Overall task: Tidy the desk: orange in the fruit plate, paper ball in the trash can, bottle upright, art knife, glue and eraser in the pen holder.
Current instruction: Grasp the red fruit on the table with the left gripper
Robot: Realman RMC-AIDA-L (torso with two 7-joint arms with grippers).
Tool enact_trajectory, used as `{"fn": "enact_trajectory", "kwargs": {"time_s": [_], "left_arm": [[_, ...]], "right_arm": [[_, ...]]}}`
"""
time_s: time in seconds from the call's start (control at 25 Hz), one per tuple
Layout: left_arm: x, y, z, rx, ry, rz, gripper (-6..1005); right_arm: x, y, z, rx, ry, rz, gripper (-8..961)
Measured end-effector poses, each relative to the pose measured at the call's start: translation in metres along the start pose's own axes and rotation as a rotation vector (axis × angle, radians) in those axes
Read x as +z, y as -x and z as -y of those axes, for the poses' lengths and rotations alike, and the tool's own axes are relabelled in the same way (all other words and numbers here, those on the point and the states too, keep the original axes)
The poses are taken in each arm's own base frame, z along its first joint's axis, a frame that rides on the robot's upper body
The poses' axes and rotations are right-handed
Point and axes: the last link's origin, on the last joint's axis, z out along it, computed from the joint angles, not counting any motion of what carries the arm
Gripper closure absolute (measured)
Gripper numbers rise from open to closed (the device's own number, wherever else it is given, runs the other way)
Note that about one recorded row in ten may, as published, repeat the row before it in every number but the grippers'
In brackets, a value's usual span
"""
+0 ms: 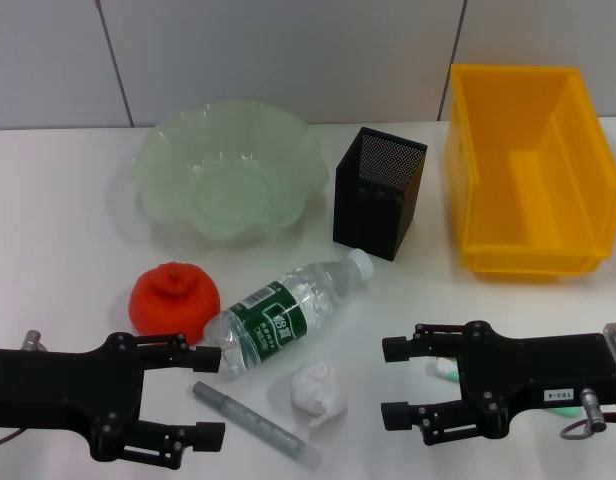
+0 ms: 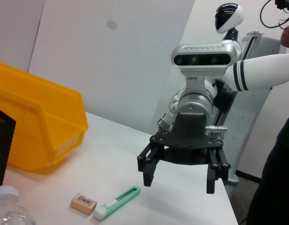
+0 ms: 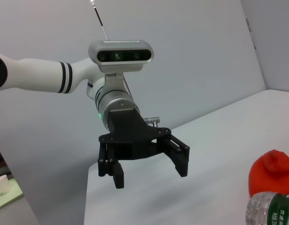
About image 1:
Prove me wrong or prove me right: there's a left arm cable with plug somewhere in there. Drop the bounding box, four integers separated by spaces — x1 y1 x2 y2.
0 328 47 450

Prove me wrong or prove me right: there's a right arm cable with plug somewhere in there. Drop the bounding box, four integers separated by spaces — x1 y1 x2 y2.
560 386 616 442

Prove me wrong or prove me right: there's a clear green-label water bottle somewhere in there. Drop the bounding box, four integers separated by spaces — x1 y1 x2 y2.
202 248 375 381

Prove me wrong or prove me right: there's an arm cable with plug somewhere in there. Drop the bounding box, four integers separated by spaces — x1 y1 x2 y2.
0 328 47 450
560 386 616 442

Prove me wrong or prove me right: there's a grey marker pen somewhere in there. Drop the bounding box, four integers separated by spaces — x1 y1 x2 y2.
191 380 322 472

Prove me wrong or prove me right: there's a yellow plastic bin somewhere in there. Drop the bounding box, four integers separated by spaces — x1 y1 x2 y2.
446 63 616 277

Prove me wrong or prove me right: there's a pale green glass fruit plate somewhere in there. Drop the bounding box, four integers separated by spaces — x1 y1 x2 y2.
132 99 329 250

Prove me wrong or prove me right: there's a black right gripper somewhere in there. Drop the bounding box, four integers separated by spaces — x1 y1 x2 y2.
380 321 616 447

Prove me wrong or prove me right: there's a white paper ball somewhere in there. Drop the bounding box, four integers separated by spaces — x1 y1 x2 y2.
290 362 348 428

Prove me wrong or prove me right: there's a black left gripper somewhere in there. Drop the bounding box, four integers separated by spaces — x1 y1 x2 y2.
0 332 226 471

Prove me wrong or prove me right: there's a black mesh pen holder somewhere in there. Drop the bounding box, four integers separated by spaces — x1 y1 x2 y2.
332 126 429 262

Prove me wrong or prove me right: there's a red-orange toy orange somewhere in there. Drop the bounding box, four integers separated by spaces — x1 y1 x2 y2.
127 260 222 337

